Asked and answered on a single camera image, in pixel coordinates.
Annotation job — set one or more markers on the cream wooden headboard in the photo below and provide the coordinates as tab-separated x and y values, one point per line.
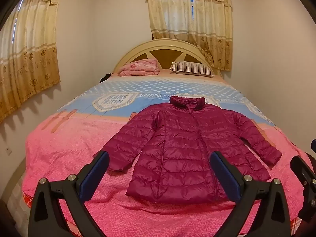
161	51

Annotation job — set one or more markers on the magenta puffer jacket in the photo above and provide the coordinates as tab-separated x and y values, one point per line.
187	143

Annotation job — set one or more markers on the beige patterned curtain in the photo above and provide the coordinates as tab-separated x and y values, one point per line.
191	21
28	47

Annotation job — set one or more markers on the white wall socket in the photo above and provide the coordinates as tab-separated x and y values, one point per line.
9	150

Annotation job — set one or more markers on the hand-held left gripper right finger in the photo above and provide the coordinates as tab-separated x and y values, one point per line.
226	176

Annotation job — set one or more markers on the striped pillow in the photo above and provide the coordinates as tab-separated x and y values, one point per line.
192	68

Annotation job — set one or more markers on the pink and blue printed blanket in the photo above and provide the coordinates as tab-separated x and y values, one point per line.
74	138

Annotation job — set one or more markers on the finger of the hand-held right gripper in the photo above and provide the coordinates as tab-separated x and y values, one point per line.
304	175

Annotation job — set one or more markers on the folded pink floral quilt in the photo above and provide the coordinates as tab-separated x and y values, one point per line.
139	67

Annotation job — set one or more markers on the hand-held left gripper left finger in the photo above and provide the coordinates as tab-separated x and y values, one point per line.
91	175

